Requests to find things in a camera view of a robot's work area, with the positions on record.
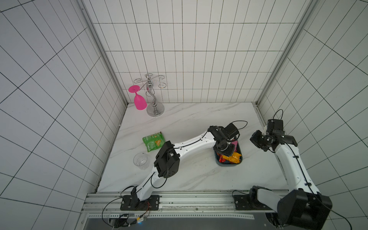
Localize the yellow tea bag packet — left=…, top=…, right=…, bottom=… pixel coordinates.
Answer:
left=224, top=152, right=242, bottom=164

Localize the red tea bag bottom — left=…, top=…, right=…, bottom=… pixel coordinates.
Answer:
left=218, top=155, right=229, bottom=164

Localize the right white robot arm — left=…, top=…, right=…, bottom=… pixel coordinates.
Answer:
left=248, top=130, right=332, bottom=230

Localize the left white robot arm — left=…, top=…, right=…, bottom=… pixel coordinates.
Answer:
left=120, top=123, right=240, bottom=211

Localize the teal storage box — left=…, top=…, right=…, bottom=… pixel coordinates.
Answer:
left=214, top=141, right=243, bottom=167

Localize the green chips snack bag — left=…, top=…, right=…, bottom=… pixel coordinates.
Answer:
left=142, top=132, right=165, bottom=152

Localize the chrome glass holder stand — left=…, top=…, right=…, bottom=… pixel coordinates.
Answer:
left=133, top=73, right=167, bottom=117

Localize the clear plastic cup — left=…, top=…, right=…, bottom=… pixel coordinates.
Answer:
left=133, top=153, right=150, bottom=170

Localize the pink plastic wine glass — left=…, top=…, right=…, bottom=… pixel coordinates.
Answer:
left=128, top=85, right=147, bottom=110

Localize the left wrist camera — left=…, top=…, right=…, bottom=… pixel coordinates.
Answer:
left=224, top=123, right=240, bottom=140

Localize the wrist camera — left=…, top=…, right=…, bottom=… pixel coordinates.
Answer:
left=224, top=123, right=240, bottom=140
left=266, top=119, right=285, bottom=135

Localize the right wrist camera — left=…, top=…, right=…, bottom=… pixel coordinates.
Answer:
left=266, top=119, right=285, bottom=135

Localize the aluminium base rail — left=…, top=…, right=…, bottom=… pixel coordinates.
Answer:
left=79, top=191, right=267, bottom=224

